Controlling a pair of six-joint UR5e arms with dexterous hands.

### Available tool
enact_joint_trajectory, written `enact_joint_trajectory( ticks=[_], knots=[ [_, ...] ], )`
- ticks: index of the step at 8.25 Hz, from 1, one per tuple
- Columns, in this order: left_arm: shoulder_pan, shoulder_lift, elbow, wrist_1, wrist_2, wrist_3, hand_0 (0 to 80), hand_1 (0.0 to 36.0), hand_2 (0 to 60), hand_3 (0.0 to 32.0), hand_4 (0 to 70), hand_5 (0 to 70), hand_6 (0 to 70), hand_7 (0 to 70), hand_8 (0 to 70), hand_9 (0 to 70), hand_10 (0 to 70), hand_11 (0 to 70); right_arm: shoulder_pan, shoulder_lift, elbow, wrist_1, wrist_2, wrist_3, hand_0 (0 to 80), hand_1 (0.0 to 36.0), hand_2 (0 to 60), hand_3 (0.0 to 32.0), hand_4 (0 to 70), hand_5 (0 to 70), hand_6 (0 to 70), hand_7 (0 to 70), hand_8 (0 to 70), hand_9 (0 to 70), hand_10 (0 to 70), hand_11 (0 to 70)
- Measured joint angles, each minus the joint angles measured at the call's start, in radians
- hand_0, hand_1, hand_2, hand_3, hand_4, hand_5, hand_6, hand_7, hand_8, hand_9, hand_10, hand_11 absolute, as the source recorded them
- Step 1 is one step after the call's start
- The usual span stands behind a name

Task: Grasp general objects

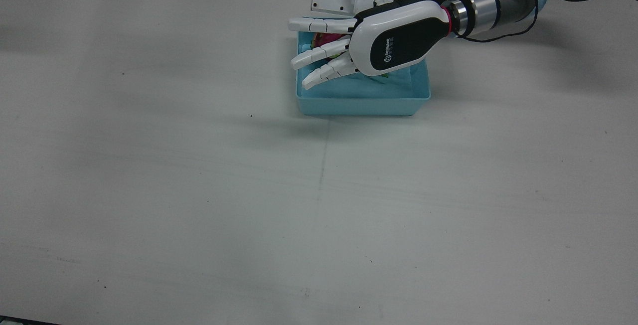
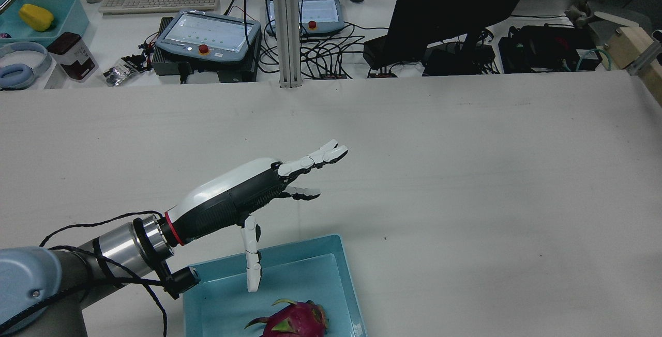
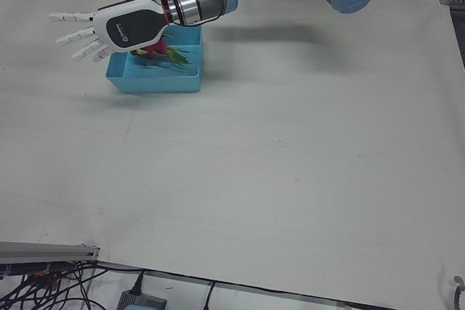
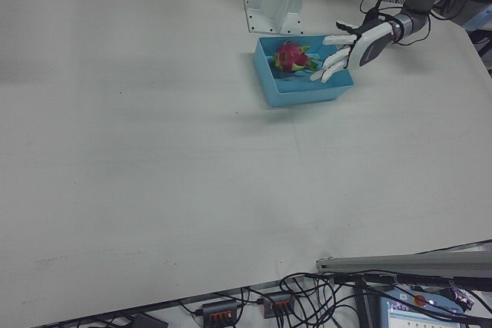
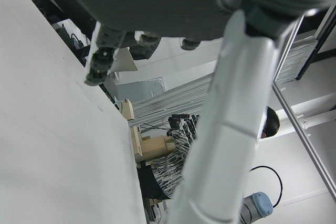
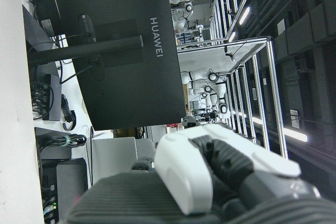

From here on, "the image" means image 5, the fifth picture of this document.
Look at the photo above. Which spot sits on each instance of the left white dexterous robot hand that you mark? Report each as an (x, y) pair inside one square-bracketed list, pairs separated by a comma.
[(157, 3)]

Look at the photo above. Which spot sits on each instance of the grey slatted panel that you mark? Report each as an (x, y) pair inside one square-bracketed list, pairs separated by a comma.
[(296, 61), (173, 103)]

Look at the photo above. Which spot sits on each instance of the beige wooden stand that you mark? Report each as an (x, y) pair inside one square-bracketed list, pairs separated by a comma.
[(153, 145)]

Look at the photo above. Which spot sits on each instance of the person in patterned shirt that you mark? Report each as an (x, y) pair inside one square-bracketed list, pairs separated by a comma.
[(173, 166)]

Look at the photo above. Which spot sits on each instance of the aluminium frame profile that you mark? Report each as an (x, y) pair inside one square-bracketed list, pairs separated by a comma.
[(302, 129)]

